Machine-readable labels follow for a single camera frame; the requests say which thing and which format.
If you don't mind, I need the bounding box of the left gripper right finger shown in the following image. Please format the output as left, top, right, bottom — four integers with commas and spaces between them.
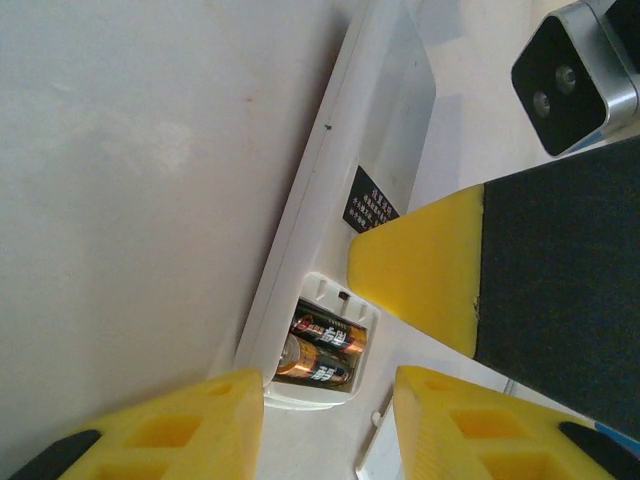
393, 364, 640, 480

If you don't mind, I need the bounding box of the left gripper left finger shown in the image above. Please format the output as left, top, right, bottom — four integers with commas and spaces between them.
9, 368, 265, 480

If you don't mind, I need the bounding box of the black and gold AAA battery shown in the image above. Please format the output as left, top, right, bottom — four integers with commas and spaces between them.
291, 310, 371, 359
275, 333, 357, 390

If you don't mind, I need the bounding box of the white remote control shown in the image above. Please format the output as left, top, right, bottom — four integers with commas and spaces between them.
233, 0, 439, 412

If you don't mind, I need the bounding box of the white battery cover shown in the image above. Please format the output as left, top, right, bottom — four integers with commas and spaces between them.
354, 384, 404, 480

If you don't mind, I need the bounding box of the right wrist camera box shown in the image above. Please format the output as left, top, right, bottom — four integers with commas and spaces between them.
509, 0, 640, 159

